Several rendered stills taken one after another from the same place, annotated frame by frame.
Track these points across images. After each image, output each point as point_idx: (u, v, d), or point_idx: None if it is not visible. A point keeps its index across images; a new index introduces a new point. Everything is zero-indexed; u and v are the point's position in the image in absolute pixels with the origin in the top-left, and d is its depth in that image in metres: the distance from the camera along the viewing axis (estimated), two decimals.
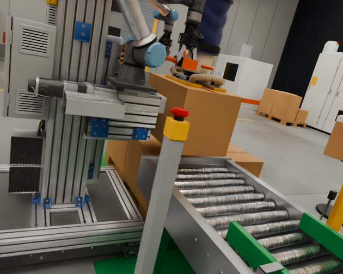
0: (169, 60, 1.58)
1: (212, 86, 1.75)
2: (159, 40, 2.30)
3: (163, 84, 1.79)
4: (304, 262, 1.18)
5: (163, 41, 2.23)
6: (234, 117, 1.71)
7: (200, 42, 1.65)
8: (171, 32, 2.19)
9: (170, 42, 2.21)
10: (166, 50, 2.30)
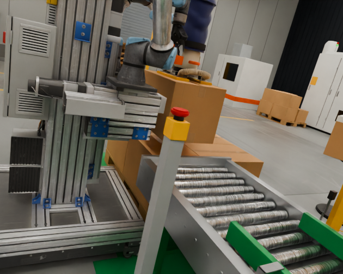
0: None
1: (199, 80, 1.93)
2: None
3: (154, 79, 1.97)
4: (304, 262, 1.18)
5: None
6: (219, 107, 1.89)
7: (187, 41, 1.83)
8: None
9: None
10: None
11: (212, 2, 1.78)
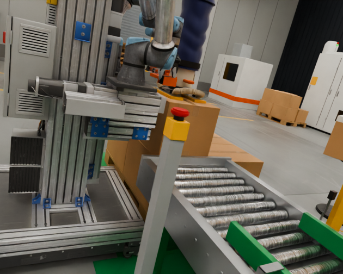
0: (153, 76, 1.78)
1: (193, 98, 1.95)
2: None
3: None
4: (304, 262, 1.18)
5: None
6: (213, 125, 1.91)
7: (181, 60, 1.86)
8: None
9: None
10: None
11: (211, 1, 1.77)
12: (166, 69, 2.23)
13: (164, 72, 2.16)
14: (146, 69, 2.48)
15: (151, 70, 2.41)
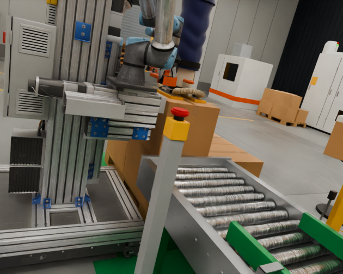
0: (153, 76, 1.78)
1: (193, 98, 1.95)
2: None
3: None
4: (304, 262, 1.18)
5: None
6: (213, 126, 1.91)
7: (181, 60, 1.85)
8: None
9: None
10: None
11: (211, 1, 1.77)
12: (166, 69, 2.23)
13: (164, 72, 2.15)
14: (146, 69, 2.48)
15: (151, 70, 2.41)
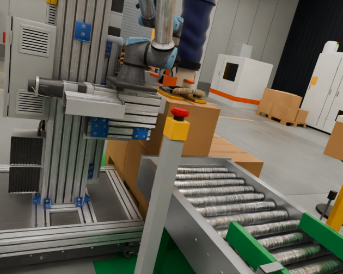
0: (153, 76, 1.78)
1: (194, 98, 1.95)
2: (138, 6, 2.13)
3: None
4: (304, 262, 1.18)
5: None
6: (213, 126, 1.91)
7: (181, 60, 1.85)
8: None
9: (155, 10, 2.16)
10: None
11: (212, 1, 1.77)
12: (166, 69, 2.23)
13: (165, 72, 2.15)
14: (145, 69, 2.47)
15: (151, 70, 2.41)
